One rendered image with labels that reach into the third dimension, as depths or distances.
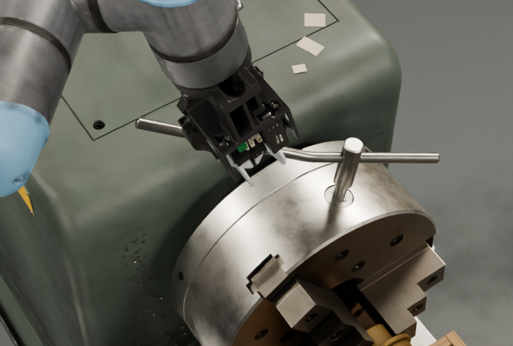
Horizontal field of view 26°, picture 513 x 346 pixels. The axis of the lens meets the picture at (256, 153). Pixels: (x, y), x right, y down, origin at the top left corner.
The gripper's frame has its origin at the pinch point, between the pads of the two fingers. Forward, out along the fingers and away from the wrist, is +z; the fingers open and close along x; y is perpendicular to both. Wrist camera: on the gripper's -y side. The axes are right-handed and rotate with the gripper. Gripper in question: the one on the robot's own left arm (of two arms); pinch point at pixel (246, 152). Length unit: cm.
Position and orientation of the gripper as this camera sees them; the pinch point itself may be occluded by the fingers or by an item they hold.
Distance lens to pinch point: 109.0
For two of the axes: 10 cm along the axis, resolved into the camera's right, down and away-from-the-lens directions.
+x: 8.1, -5.7, 1.1
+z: 2.1, 4.8, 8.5
